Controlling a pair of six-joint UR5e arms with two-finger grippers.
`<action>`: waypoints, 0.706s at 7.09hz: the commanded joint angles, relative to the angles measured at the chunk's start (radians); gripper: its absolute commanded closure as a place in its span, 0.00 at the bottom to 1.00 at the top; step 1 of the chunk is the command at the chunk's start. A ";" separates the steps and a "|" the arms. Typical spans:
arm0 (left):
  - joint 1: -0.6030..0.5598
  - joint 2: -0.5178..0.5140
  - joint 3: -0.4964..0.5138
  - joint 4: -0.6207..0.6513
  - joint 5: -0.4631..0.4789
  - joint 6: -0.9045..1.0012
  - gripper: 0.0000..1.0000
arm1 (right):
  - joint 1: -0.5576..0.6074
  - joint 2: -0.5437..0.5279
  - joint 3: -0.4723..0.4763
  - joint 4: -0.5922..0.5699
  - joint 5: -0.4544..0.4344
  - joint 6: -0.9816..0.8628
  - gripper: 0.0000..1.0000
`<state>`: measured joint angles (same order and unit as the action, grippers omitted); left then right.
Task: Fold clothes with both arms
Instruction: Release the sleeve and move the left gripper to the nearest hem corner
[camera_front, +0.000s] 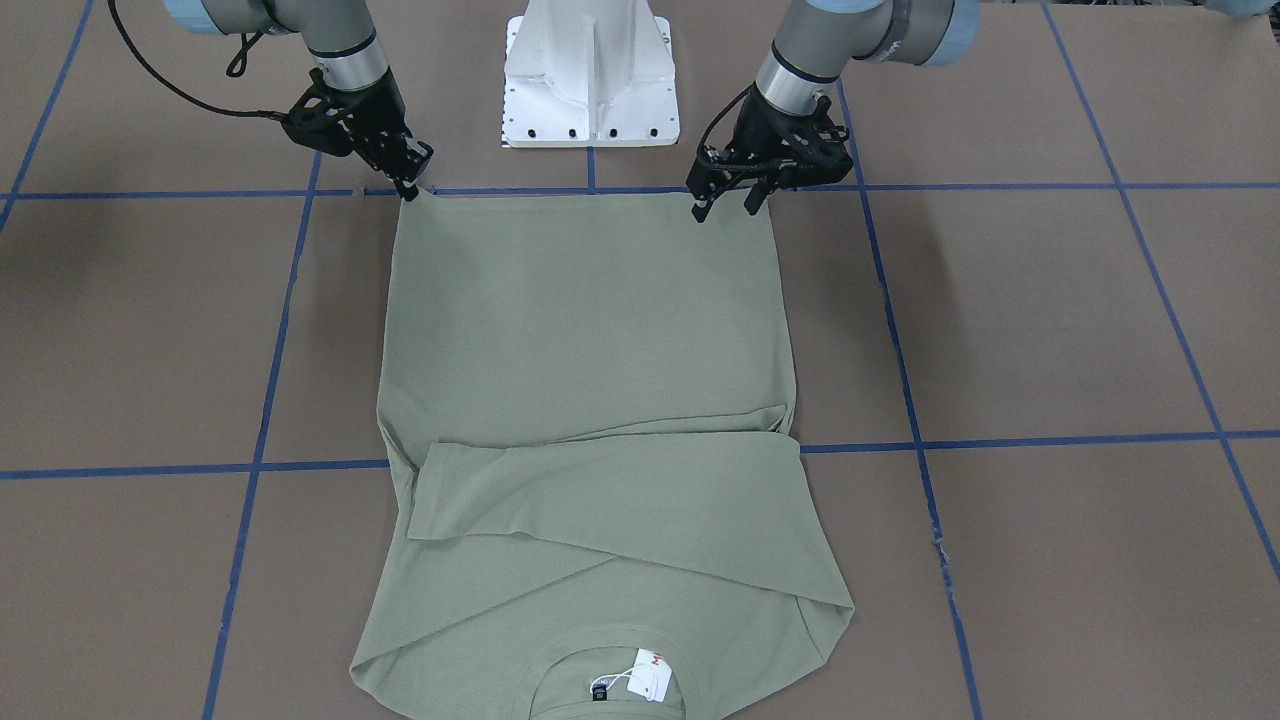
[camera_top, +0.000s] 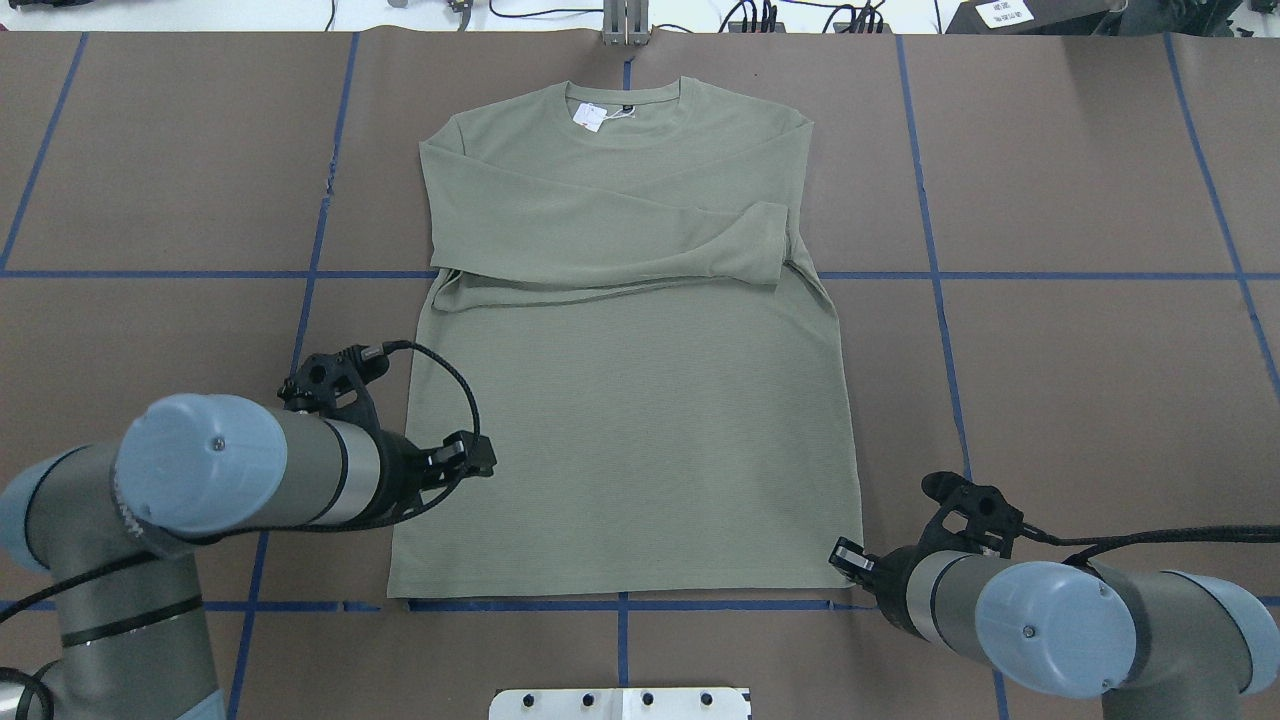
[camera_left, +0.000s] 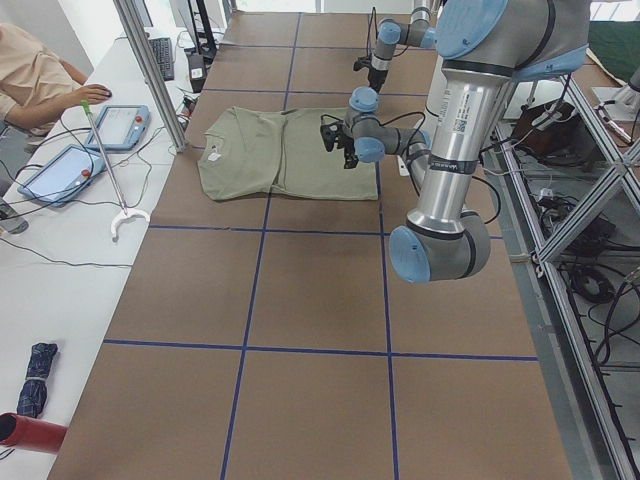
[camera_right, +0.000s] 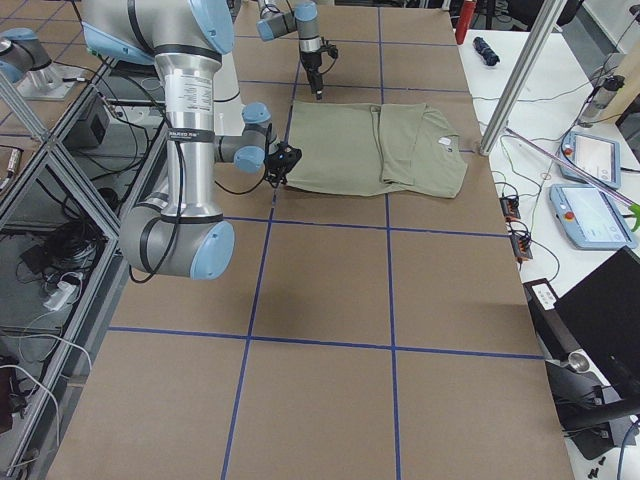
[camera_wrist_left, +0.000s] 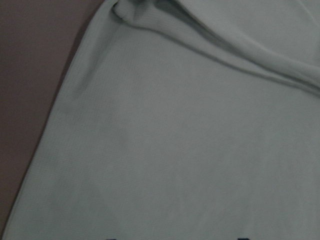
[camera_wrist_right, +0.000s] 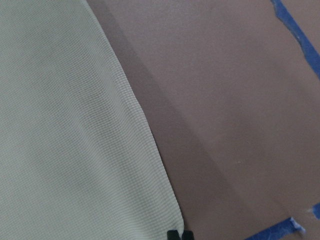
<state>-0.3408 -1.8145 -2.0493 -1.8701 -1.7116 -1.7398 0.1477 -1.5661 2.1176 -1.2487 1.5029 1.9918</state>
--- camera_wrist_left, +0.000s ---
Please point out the olive green long-sleeve shirt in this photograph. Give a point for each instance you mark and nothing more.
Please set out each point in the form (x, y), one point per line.
(182, 120)

